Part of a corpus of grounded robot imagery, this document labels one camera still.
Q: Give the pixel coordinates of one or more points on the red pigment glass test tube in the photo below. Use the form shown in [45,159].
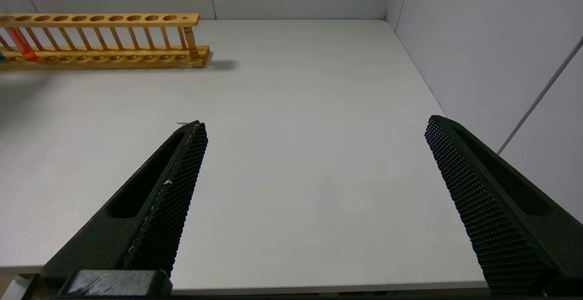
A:
[23,45]

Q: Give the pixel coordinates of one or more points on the wooden test tube rack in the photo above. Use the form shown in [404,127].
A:
[104,19]

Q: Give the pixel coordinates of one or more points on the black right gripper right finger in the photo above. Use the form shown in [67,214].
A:
[501,209]

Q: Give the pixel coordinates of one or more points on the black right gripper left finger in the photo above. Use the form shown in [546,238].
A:
[159,209]

